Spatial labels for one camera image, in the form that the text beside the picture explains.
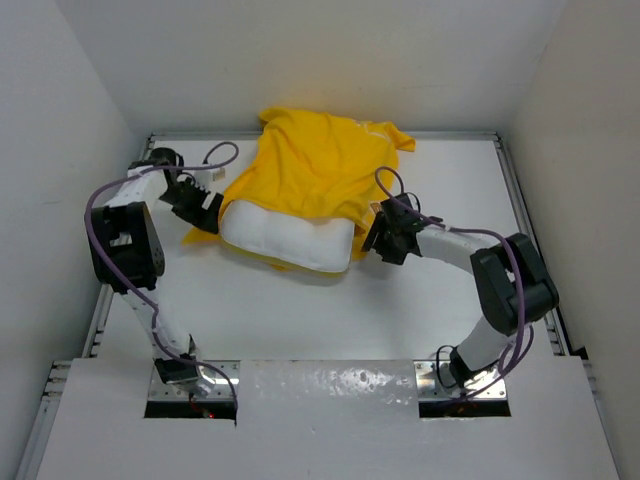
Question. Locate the white pillow yellow edge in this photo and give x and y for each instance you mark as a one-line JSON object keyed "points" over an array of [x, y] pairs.
{"points": [[290, 240]]}

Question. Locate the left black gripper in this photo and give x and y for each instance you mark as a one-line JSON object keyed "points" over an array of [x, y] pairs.
{"points": [[207, 216]]}

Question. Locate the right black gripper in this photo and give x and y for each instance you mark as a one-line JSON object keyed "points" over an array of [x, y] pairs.
{"points": [[376, 241]]}

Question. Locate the yellow pillowcase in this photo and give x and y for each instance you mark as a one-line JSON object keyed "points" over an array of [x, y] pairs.
{"points": [[316, 165]]}

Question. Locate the white front cover board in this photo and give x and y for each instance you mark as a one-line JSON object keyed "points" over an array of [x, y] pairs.
{"points": [[316, 420]]}

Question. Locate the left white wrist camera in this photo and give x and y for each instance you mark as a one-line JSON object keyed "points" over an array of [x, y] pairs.
{"points": [[217, 174]]}

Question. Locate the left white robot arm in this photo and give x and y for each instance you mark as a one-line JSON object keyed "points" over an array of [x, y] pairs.
{"points": [[127, 254]]}

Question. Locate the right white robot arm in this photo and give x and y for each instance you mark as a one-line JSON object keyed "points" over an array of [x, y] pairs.
{"points": [[513, 286]]}

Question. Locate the metal base plate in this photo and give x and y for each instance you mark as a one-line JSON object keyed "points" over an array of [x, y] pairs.
{"points": [[174, 381], [436, 384]]}

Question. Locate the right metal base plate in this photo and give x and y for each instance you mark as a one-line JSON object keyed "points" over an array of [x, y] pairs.
{"points": [[436, 384]]}

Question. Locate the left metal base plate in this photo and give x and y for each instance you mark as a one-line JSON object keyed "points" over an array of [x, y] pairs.
{"points": [[174, 381]]}

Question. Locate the aluminium table frame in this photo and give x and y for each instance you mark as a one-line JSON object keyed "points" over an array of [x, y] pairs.
{"points": [[427, 359]]}

